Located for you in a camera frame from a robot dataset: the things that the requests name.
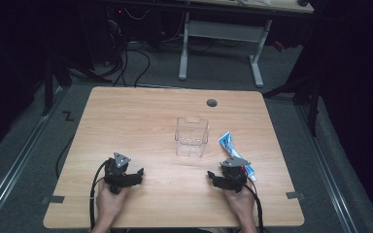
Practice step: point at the black metal stand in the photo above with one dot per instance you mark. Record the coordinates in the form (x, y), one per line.
(49, 84)
(311, 97)

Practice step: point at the grey tape tab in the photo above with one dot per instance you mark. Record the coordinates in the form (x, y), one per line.
(294, 195)
(53, 199)

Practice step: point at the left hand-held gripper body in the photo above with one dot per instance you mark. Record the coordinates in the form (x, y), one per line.
(116, 178)

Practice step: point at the blue white toothpaste tube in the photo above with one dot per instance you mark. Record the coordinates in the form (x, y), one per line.
(228, 144)

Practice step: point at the metal floor rail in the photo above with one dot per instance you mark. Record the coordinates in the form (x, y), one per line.
(330, 174)
(16, 161)

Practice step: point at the person's right hand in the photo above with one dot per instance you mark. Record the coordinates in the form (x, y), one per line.
(241, 204)

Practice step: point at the person's left hand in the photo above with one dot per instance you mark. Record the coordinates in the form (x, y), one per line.
(108, 204)

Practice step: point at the clear plastic container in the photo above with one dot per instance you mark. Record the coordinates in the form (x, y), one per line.
(191, 137)

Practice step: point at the white frame wooden desk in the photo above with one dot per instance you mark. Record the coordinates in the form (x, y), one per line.
(223, 30)

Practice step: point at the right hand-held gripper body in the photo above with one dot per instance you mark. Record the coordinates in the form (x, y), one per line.
(234, 178)

